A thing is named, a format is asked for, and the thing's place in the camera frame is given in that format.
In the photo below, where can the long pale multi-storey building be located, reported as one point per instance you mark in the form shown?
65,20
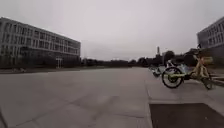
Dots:
33,41

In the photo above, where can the yellow bicycle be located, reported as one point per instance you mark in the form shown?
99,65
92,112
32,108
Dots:
200,70

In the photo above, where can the grey multi-storey building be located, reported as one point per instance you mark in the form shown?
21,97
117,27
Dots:
213,36

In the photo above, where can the grey paved plaza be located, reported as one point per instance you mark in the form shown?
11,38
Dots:
83,96

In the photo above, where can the row of dark trees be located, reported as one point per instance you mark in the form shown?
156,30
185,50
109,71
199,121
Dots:
113,62

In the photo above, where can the dark rectangular ground panel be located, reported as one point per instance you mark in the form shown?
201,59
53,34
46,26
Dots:
186,116

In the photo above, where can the distant tower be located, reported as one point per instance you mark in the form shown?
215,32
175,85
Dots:
158,50

